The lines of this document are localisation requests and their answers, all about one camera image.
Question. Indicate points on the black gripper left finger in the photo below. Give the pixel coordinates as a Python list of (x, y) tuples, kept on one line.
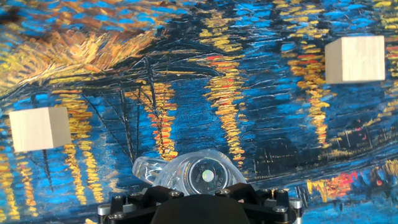
[(130, 208)]

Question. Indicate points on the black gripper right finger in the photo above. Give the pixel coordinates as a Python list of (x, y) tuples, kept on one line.
[(273, 207)]

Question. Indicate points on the clear plastic measuring cup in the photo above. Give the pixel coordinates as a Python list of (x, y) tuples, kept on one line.
[(174, 174)]

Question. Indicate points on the starry night painting cloth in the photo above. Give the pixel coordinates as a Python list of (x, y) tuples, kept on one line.
[(199, 93)]

